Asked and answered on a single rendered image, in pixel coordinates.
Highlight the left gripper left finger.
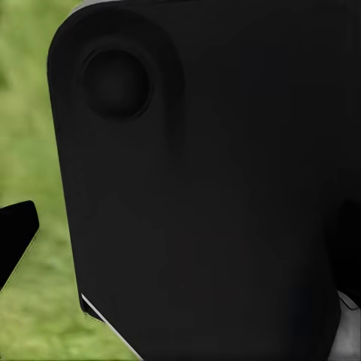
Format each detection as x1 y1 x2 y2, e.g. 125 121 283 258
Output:
0 200 39 290

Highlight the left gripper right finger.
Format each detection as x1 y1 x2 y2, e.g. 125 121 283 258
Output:
337 199 361 261

